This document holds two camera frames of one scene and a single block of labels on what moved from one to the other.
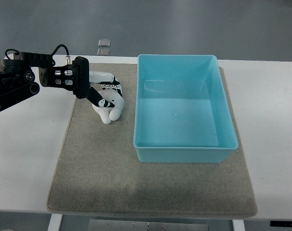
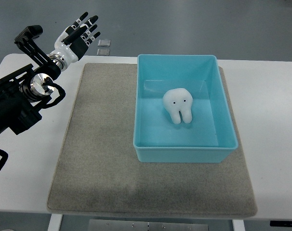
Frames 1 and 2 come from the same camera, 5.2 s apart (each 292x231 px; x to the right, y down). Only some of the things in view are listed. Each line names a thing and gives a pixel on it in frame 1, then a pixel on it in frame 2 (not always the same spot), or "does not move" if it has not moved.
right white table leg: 238,225 does not move
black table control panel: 289,224 does not move
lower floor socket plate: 103,52 does not move
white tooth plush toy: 107,114 to 178,100
